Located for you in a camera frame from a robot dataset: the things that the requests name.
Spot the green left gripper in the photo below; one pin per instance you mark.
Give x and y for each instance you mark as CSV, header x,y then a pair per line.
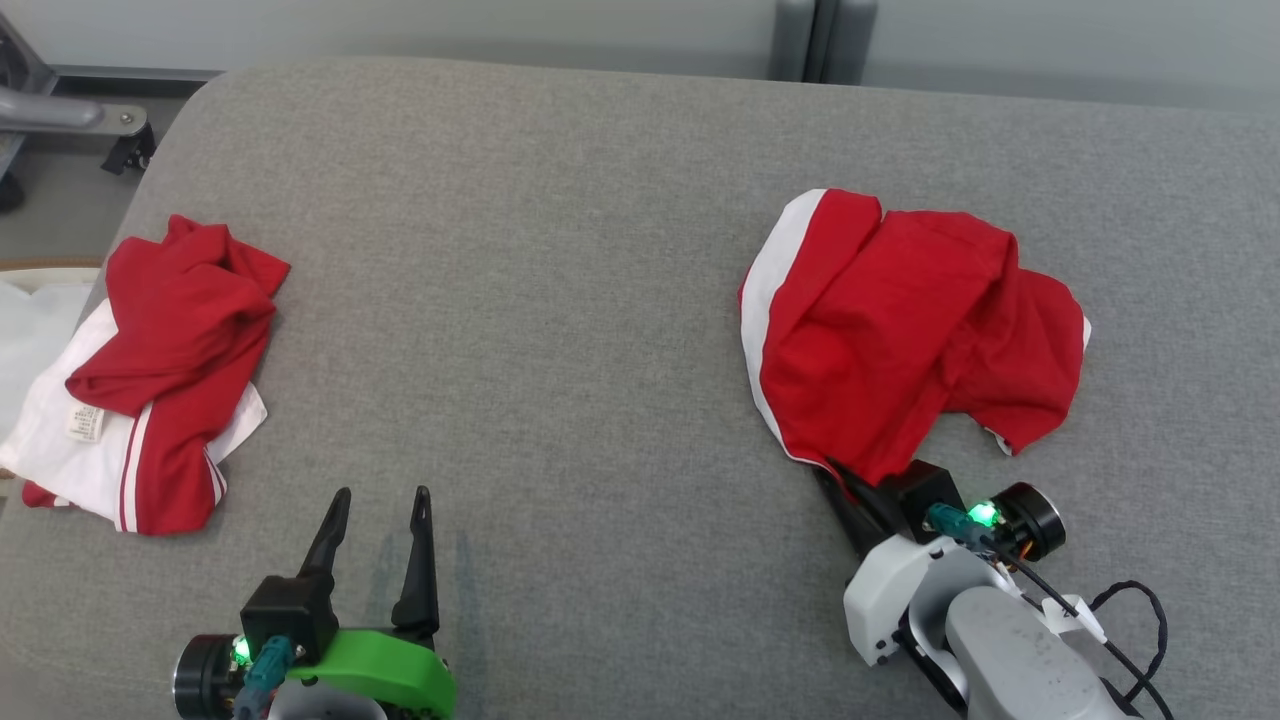
x,y
390,665

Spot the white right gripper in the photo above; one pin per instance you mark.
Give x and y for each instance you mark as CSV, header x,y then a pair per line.
x,y
890,590

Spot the red shorts with white trim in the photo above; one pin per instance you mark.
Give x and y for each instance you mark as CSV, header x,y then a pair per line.
x,y
880,330

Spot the red and white jersey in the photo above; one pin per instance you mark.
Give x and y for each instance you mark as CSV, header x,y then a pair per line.
x,y
170,320

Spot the white fabric at table edge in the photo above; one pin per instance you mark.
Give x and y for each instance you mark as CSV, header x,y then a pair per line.
x,y
30,330

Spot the grey wheeled stand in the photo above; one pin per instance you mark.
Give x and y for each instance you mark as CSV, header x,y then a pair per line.
x,y
50,112

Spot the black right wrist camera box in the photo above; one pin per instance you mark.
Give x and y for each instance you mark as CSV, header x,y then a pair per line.
x,y
925,495

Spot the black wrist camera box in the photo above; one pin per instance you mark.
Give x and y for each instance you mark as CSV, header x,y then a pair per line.
x,y
925,495
290,610

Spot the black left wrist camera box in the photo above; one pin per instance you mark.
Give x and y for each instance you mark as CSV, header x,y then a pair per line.
x,y
290,610

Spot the grey vertical post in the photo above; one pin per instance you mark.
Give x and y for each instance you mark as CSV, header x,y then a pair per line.
x,y
795,40

